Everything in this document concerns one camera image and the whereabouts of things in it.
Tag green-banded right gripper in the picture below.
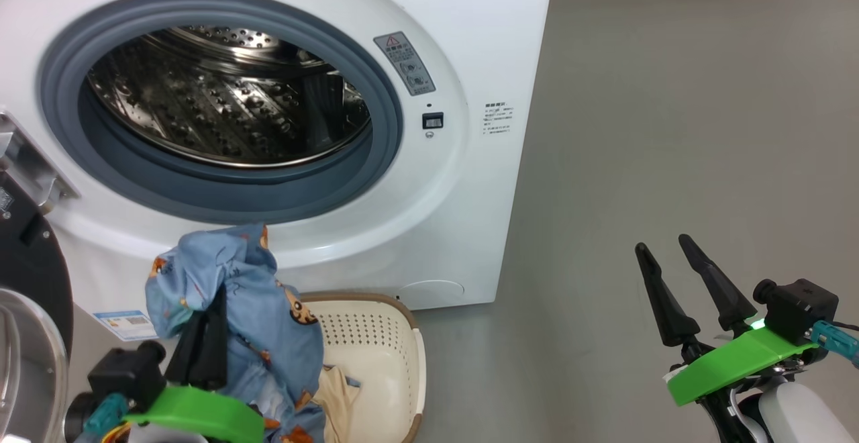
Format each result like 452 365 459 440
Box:
634 233 819 443

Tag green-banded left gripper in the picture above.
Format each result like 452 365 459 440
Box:
123 287 266 443

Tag blue bear print garment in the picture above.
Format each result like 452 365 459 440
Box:
145 223 364 443

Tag cream cloth garment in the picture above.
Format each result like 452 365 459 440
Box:
311 364 361 443

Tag black glass washing machine door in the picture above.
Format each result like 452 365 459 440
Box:
0 169 74 443

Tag cream perforated plastic laundry basket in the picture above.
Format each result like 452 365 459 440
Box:
295 291 427 443

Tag metal door hinge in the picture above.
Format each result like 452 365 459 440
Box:
0 110 81 214

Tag white front-load washing machine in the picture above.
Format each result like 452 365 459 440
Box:
0 0 557 344

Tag blue energy label sticker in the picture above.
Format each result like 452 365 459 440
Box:
92 309 157 342

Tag small printed text sticker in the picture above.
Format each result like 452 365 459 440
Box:
483 100 517 137

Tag grey warning label sticker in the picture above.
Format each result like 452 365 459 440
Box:
372 31 437 97

